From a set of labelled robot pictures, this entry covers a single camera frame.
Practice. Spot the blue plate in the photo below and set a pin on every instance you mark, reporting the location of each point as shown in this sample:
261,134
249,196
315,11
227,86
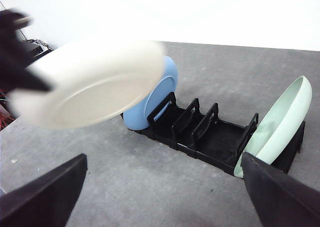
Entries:
156,93

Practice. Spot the green plate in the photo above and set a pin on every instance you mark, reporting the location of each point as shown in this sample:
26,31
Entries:
279,124

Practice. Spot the white plate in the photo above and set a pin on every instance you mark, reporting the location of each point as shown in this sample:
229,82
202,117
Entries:
91,82

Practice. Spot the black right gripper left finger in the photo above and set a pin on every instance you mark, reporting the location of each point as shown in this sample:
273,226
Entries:
46,201

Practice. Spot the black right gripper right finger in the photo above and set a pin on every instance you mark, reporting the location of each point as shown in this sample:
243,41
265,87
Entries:
280,200

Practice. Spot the black plate rack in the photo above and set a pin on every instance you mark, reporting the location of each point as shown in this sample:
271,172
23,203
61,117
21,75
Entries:
207,134

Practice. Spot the black box with cables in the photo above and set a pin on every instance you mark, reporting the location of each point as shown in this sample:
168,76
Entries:
38,48

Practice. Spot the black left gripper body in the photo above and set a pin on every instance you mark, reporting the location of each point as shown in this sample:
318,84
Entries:
14,58

